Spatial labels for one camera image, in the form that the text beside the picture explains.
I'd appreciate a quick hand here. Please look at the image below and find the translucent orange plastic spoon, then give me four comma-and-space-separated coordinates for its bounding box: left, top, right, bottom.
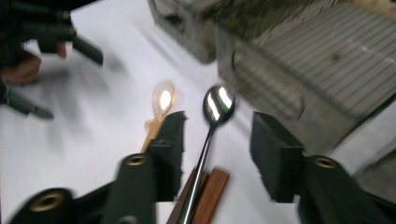
139, 78, 177, 154

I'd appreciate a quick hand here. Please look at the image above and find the wooden-handled metal knife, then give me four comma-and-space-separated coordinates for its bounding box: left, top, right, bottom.
189, 167, 232, 224

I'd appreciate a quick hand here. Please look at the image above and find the metal spoon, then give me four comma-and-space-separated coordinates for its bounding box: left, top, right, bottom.
177, 83, 238, 224

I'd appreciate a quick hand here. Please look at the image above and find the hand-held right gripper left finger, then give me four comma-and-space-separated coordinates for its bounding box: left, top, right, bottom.
101, 111, 188, 224

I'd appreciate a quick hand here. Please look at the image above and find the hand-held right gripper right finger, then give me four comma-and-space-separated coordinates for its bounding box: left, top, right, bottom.
250, 111, 390, 224

